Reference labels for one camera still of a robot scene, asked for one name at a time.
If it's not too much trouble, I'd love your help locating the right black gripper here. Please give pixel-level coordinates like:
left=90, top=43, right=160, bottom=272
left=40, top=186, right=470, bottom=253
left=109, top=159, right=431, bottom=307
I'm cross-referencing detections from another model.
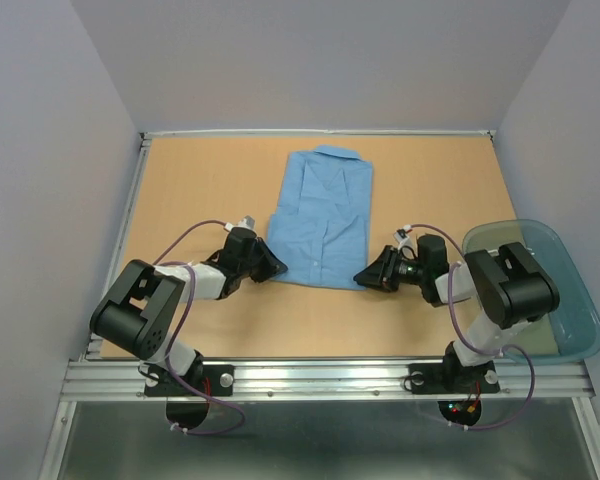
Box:
left=352, top=244, right=427, bottom=291

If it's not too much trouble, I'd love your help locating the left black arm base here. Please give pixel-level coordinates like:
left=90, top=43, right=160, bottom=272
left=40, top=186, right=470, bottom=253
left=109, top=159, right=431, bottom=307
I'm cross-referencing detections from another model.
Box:
left=138, top=360, right=234, bottom=432

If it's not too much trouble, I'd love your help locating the aluminium mounting rail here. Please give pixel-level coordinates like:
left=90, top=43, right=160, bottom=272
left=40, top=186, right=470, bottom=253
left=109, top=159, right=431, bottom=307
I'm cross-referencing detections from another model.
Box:
left=40, top=357, right=594, bottom=479

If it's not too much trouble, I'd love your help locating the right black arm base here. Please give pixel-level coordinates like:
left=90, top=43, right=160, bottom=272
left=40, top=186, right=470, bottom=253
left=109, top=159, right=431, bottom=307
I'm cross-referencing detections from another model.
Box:
left=403, top=362, right=500, bottom=427

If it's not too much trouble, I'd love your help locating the translucent teal plastic bin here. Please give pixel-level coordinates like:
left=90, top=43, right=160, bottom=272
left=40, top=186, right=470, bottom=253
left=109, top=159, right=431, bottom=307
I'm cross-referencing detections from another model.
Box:
left=462, top=219, right=600, bottom=365

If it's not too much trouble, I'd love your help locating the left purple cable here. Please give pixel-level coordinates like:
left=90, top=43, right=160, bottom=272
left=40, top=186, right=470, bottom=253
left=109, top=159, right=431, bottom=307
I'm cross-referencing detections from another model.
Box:
left=152, top=219, right=246, bottom=436

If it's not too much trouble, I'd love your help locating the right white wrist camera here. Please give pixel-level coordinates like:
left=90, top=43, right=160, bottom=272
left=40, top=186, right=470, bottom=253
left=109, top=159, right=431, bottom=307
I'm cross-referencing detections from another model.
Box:
left=394, top=225, right=417, bottom=258

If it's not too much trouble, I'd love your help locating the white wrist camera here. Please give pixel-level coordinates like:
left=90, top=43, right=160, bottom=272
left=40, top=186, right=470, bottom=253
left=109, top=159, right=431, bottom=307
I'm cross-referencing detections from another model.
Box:
left=224, top=215, right=256, bottom=232
left=394, top=225, right=417, bottom=258

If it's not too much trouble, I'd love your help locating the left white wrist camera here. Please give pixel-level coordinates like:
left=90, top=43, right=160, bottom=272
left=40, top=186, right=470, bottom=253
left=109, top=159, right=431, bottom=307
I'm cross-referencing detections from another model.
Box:
left=224, top=215, right=256, bottom=232

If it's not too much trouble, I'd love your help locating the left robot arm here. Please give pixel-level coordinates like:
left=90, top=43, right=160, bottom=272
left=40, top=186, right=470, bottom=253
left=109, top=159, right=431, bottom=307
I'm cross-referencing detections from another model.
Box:
left=89, top=226, right=288, bottom=394

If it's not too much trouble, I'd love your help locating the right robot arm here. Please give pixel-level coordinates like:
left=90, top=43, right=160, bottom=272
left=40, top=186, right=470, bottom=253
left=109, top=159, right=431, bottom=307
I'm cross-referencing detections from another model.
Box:
left=354, top=234, right=560, bottom=395

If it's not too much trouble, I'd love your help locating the blue long sleeve shirt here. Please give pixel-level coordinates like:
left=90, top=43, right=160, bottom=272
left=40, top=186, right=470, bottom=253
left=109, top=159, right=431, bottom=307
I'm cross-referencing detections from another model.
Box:
left=266, top=145, right=373, bottom=290

